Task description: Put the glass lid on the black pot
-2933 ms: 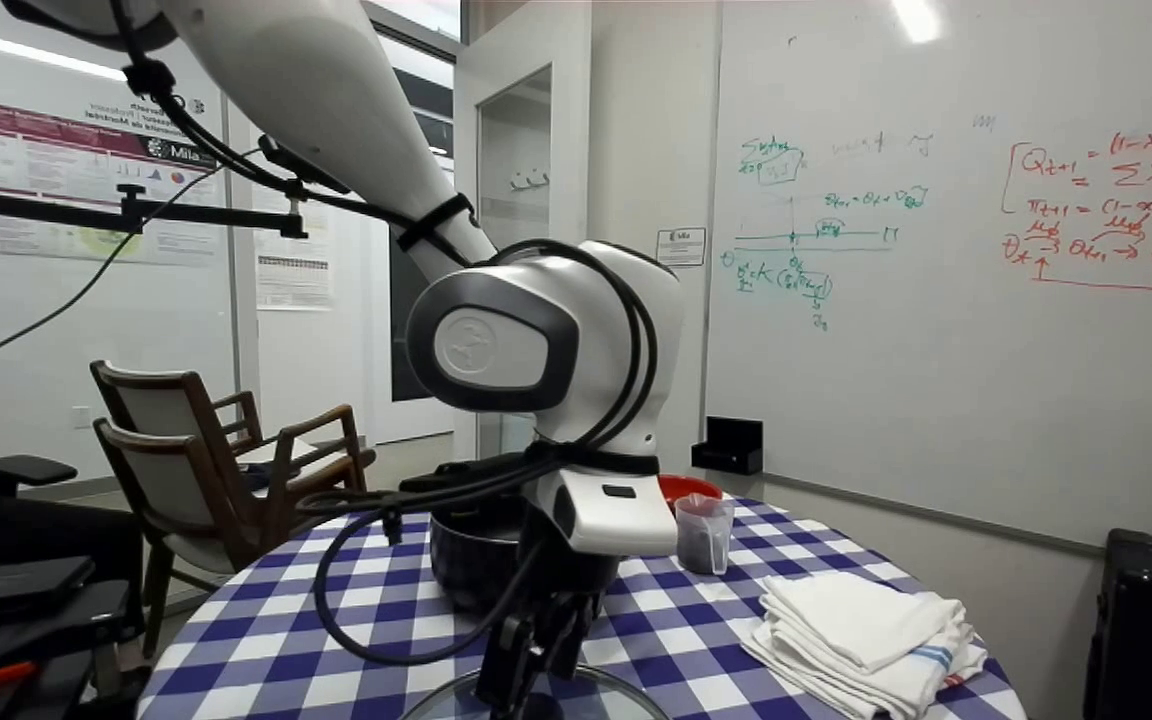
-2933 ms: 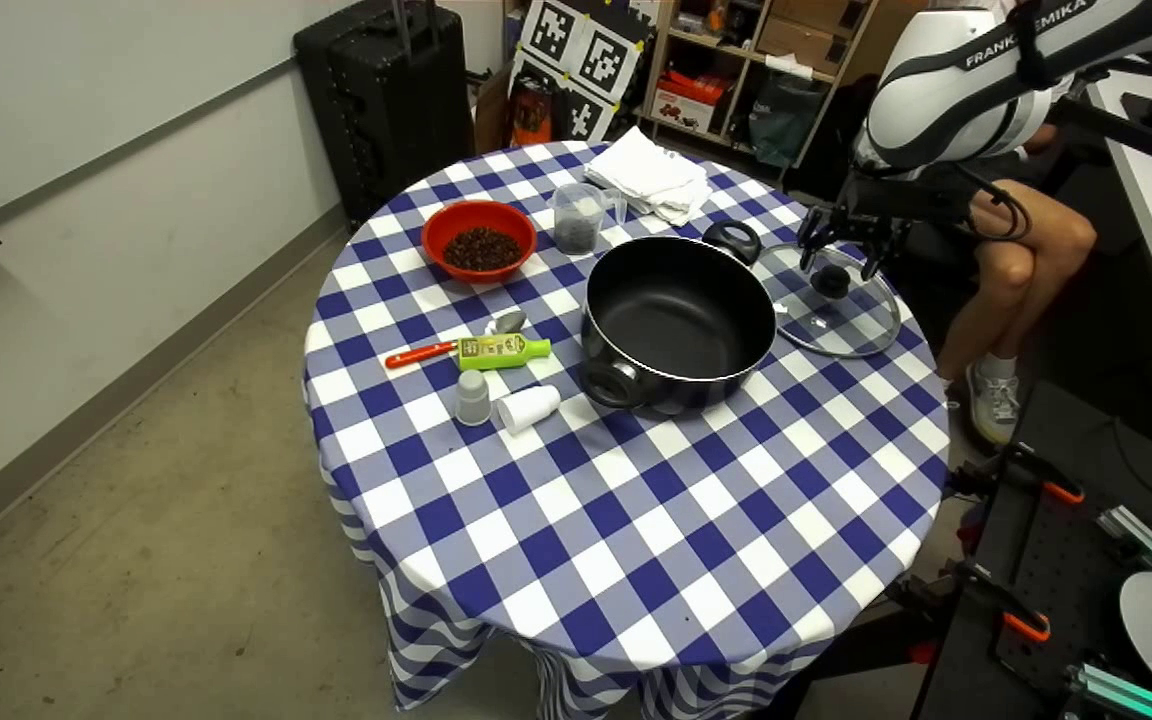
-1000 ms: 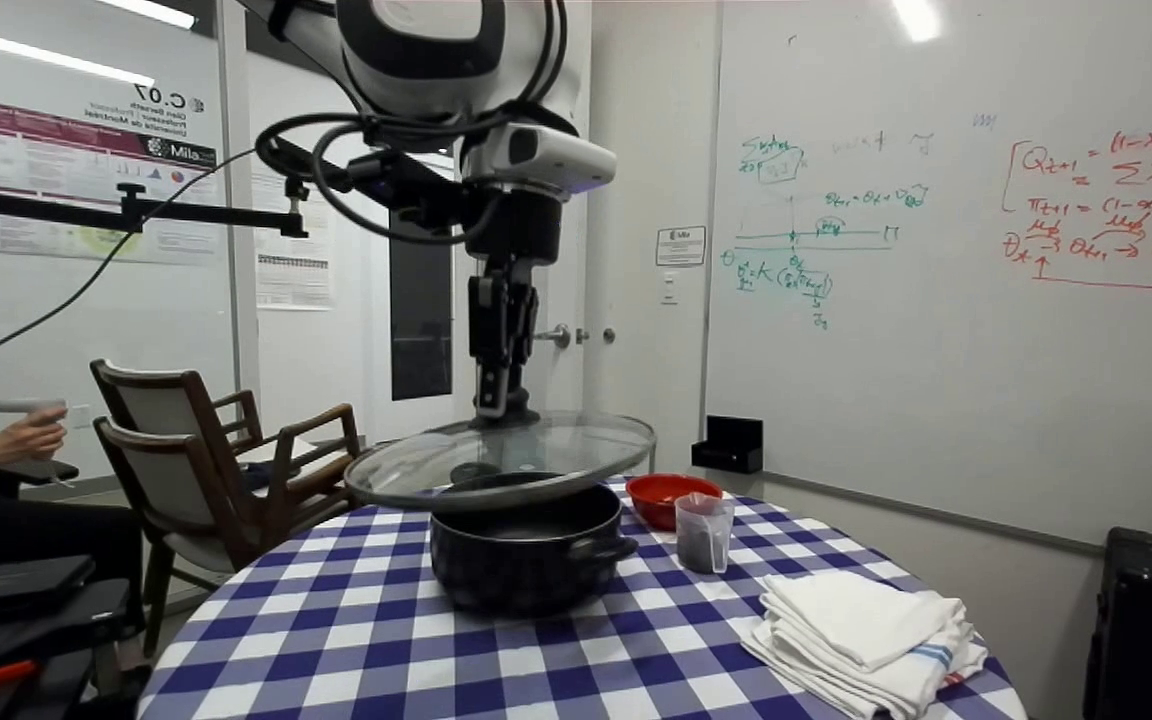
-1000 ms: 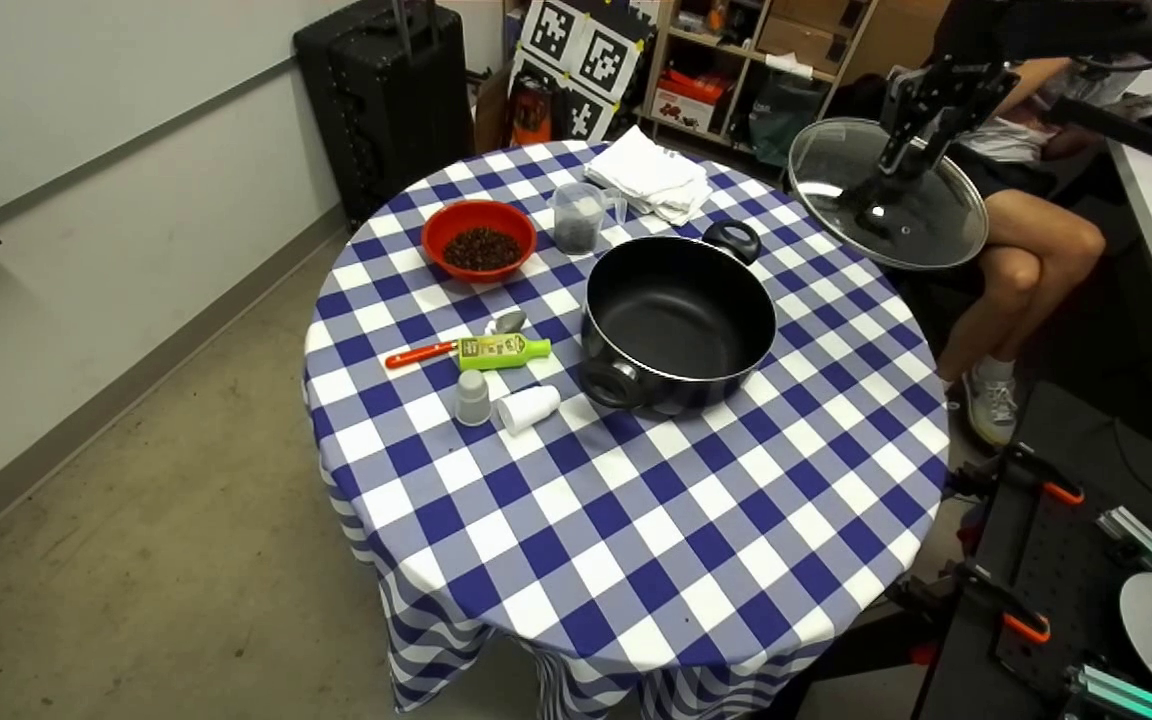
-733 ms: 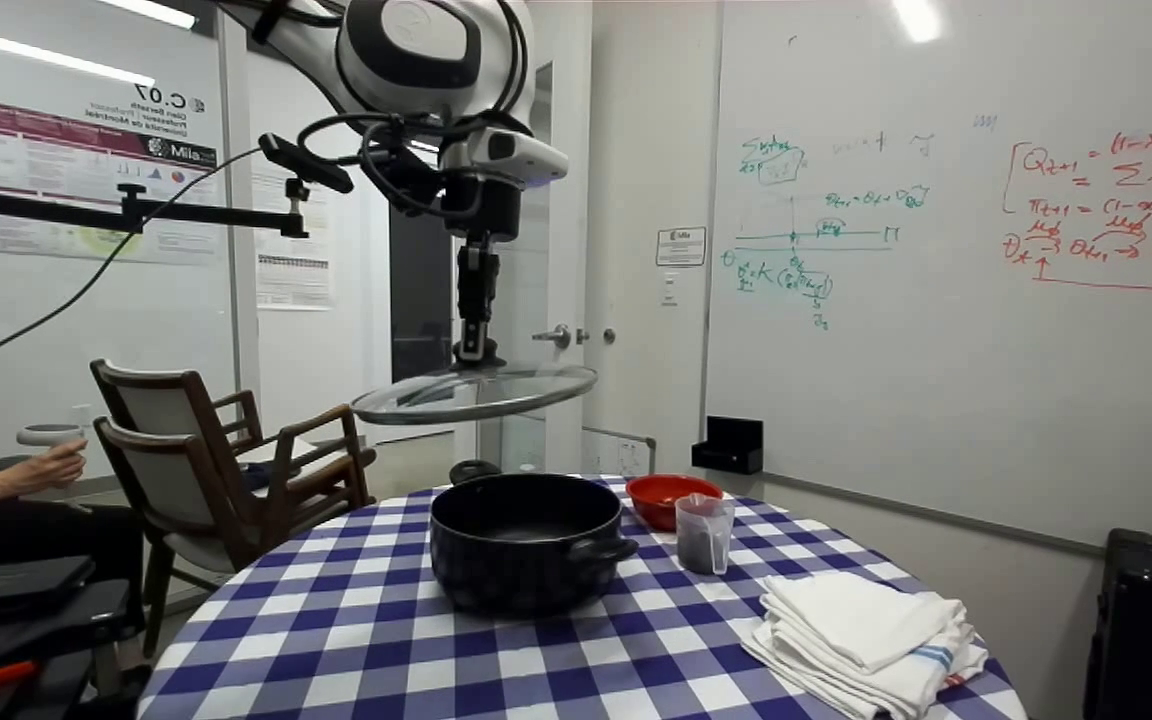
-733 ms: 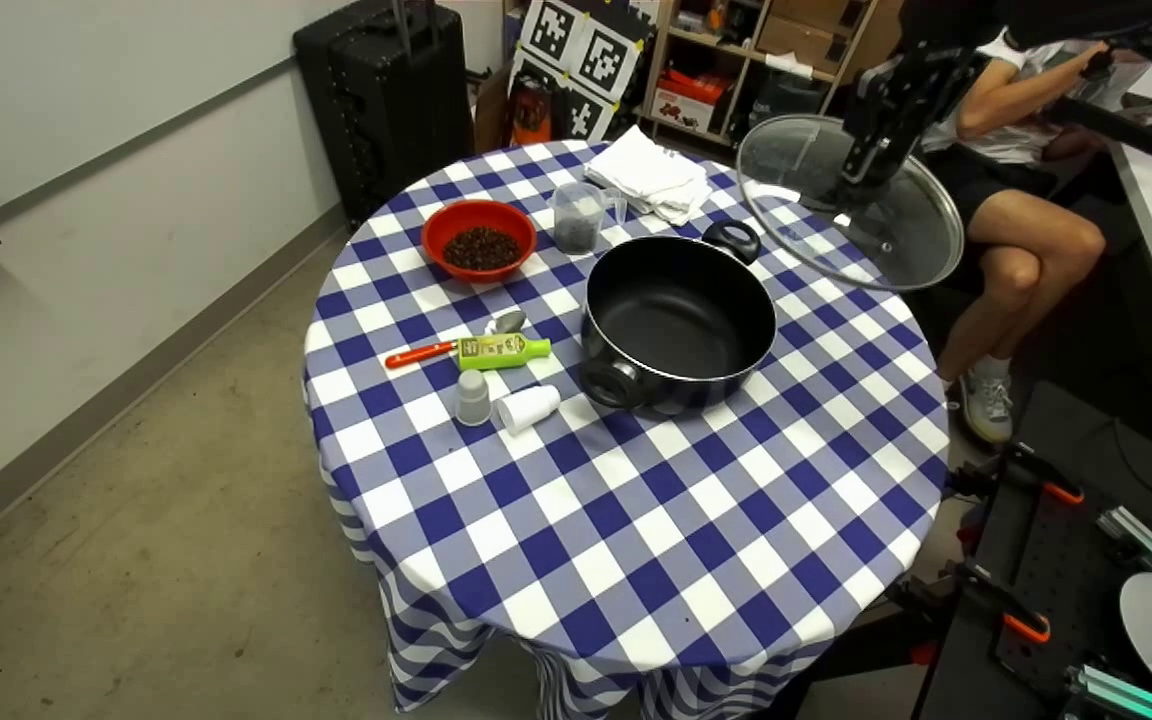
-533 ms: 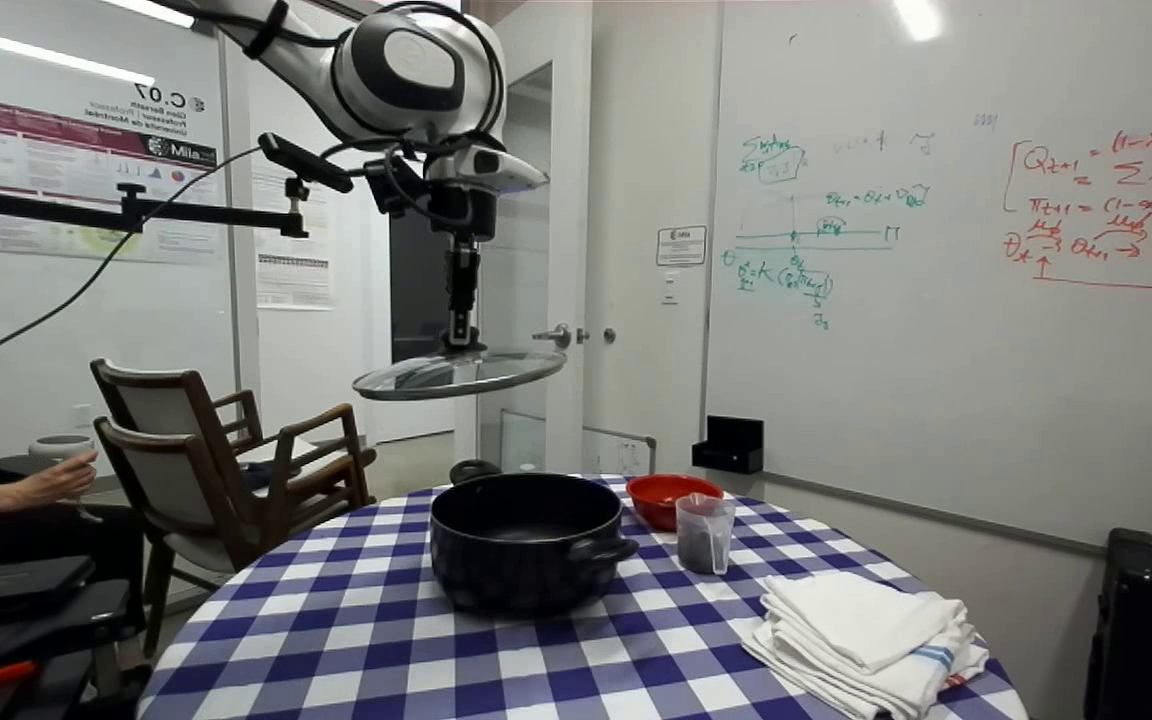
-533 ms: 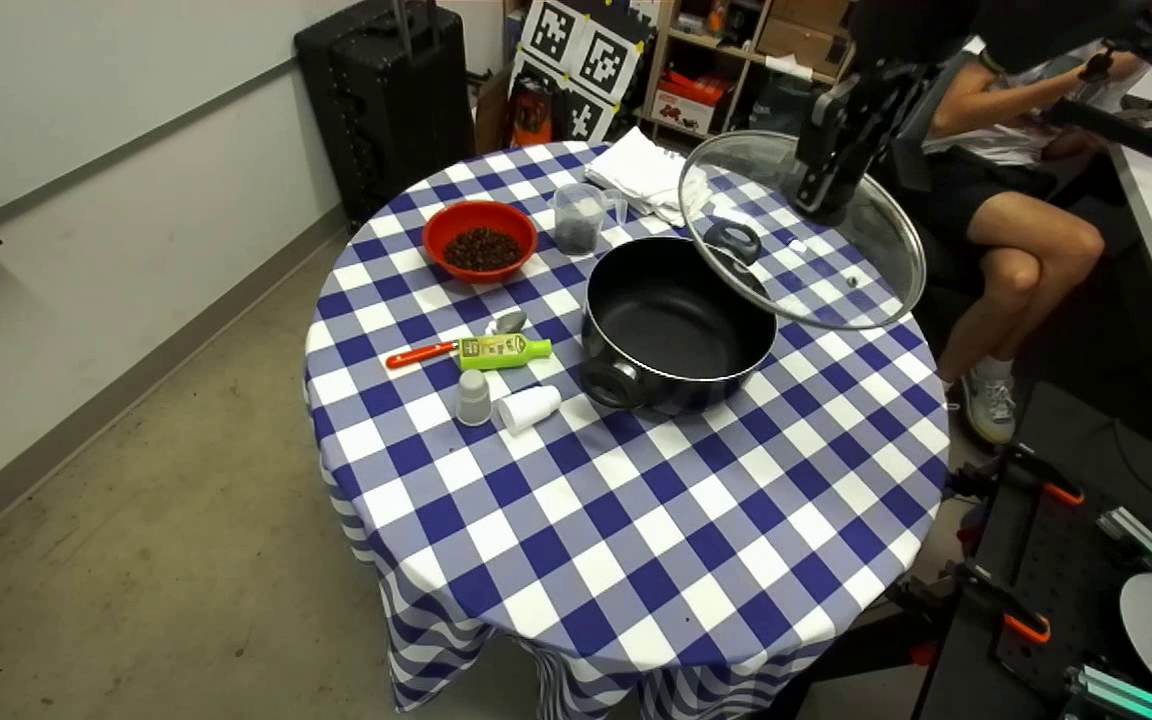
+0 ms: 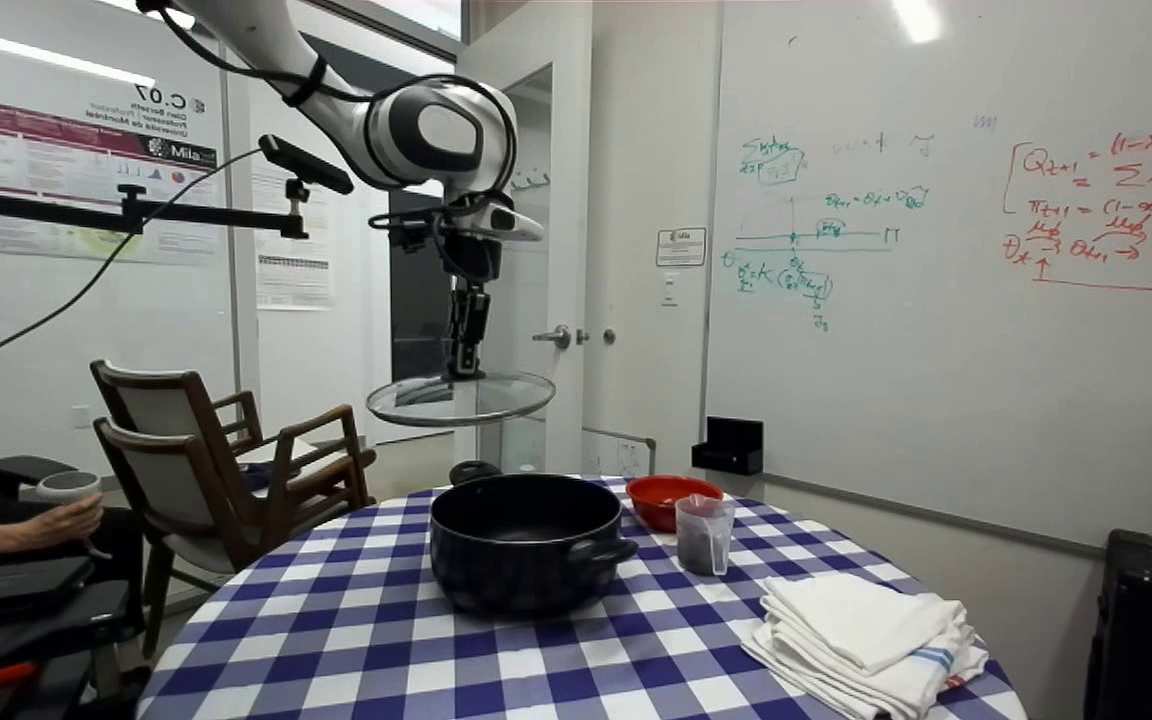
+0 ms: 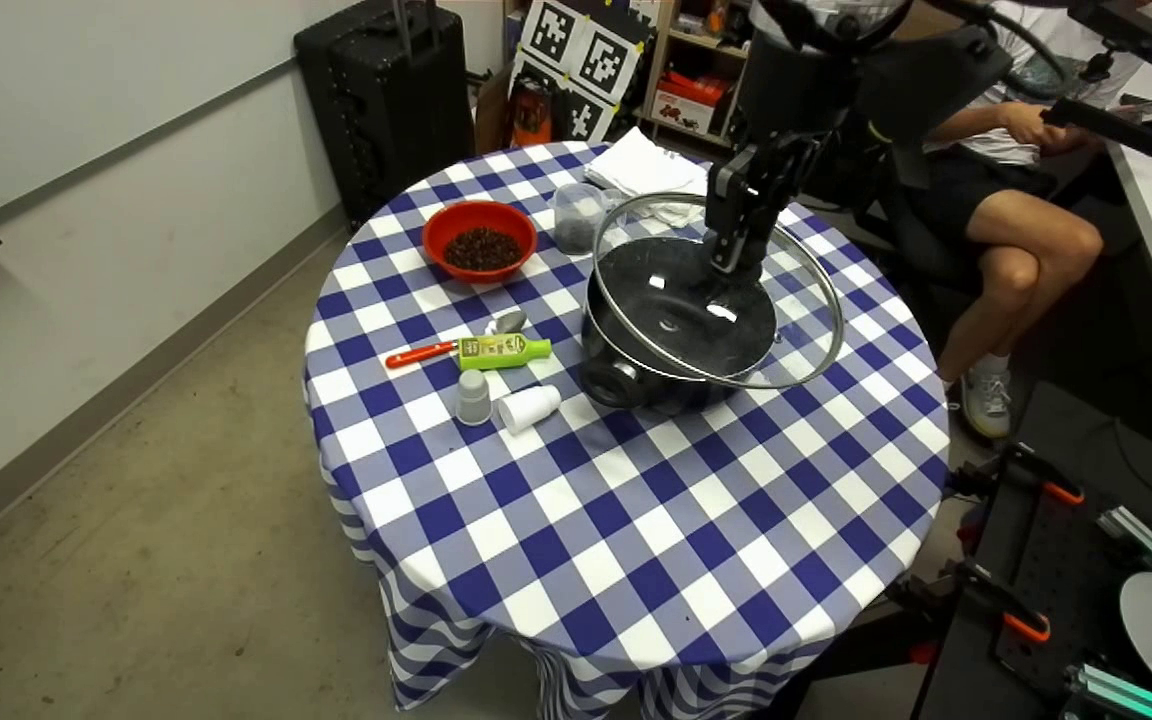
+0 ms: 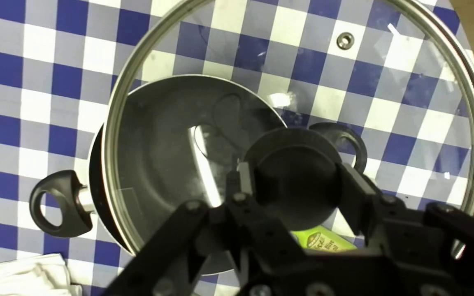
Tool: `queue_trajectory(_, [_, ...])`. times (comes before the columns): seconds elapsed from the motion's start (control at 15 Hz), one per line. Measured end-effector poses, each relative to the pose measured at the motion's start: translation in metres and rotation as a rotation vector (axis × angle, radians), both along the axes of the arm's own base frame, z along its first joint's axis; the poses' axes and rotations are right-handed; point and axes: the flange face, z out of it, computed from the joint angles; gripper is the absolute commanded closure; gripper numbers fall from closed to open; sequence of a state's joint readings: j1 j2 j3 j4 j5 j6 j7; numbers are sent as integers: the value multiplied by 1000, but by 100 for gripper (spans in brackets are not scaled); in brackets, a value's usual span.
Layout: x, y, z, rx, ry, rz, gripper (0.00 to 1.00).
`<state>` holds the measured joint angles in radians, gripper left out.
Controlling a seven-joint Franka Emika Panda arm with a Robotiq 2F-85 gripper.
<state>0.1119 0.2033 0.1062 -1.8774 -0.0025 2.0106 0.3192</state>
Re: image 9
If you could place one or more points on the clear glass measuring cup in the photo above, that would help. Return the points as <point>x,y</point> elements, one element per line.
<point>706,540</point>

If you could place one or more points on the person's hand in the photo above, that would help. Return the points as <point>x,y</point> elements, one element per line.
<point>62,523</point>

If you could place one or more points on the small dark round object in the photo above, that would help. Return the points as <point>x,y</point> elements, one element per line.
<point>477,475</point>

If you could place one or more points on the round glass lid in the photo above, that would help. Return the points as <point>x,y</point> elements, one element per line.
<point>496,403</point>

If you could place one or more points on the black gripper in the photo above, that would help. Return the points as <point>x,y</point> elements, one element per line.
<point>472,260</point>

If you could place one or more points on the black cooking pot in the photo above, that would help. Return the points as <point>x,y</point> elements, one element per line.
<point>522,565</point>

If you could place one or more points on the black chair armrest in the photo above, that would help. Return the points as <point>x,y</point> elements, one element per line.
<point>23,475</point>

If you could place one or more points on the wall poster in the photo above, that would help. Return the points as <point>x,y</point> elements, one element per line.
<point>19,147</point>

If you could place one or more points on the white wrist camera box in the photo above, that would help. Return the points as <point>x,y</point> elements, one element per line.
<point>511,220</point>

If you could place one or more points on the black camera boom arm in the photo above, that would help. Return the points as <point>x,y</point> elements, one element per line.
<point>43,207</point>

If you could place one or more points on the black box on ledge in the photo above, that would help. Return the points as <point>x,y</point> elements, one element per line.
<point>730,444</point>

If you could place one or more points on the small door sign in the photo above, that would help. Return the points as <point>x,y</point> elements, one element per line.
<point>681,251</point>

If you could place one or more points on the whiteboard with writing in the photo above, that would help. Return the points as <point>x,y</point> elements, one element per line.
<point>951,332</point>

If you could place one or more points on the folded white towel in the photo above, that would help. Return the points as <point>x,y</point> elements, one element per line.
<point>857,625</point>

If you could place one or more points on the red bowl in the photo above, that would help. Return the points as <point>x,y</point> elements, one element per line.
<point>660,500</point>

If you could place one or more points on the small drinking cup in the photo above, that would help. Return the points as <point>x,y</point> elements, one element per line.
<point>66,484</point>

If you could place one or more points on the blue white checked tablecloth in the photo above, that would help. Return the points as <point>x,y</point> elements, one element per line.
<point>377,640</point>

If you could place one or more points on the dark wooden armchair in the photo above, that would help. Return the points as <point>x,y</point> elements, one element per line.
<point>191,484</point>
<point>158,403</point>

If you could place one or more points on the black bar-shaped camera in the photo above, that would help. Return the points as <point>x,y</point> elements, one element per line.
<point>305,162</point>

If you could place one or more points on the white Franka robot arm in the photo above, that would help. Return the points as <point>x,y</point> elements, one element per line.
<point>431,132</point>

